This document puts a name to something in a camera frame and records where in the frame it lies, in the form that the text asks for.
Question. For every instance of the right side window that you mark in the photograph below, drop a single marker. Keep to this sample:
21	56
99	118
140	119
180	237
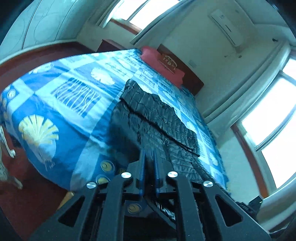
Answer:
266	132

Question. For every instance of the wooden nightstand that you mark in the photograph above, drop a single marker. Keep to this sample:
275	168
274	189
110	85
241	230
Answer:
108	45

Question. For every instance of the white air conditioner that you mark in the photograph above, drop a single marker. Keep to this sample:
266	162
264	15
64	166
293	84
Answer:
230	30

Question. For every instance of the white wardrobe with circles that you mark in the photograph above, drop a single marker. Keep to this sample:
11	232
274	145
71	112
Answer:
45	22

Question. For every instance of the grey curtain by headboard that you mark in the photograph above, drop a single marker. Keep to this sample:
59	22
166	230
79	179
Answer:
156	32

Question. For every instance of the blue patterned bedspread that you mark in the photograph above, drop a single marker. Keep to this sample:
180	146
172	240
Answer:
60	114

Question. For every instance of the small embroidered cushion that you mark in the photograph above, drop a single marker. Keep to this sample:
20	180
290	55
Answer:
168	62

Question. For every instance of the black puffer jacket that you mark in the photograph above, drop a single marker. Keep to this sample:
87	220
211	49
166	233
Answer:
141	121

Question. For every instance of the window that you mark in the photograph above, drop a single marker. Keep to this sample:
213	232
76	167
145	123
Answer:
266	132
140	13

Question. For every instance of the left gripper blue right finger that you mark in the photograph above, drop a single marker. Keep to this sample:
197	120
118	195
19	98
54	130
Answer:
157	179

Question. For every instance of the wall socket plate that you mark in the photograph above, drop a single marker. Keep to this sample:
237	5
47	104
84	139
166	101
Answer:
192	63

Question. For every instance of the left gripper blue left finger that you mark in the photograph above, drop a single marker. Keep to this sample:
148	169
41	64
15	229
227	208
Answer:
141	179

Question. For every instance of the red pillow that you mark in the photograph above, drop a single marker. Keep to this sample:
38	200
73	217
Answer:
150	56

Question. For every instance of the left side window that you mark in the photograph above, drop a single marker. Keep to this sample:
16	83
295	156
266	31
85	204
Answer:
140	13

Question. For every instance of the grey curtain right side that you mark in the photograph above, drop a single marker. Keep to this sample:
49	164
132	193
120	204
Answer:
231	109

